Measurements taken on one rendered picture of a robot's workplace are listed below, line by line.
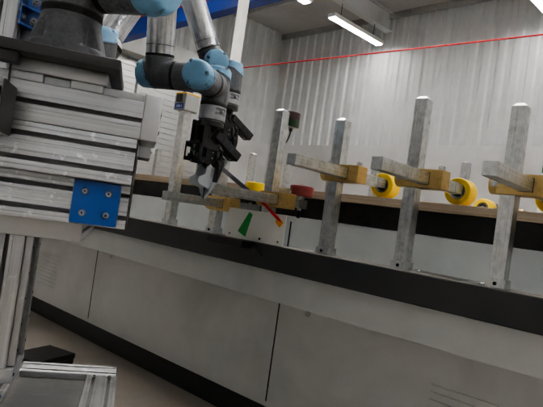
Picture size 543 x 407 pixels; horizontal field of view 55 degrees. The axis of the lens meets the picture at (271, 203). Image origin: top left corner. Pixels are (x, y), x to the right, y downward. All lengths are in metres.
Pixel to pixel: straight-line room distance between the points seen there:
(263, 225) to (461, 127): 8.07
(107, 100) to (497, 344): 1.02
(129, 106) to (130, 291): 1.69
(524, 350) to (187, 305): 1.42
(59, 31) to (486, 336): 1.13
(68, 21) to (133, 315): 1.76
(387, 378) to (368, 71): 9.60
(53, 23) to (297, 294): 1.01
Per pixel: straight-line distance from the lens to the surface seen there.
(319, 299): 1.60
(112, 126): 1.06
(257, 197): 1.61
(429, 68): 10.26
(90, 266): 2.97
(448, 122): 9.76
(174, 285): 2.39
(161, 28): 1.45
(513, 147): 1.36
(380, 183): 1.70
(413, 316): 1.45
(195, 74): 1.37
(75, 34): 1.10
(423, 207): 1.65
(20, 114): 1.08
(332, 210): 1.56
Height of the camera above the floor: 0.80
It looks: 1 degrees up
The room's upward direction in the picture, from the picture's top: 8 degrees clockwise
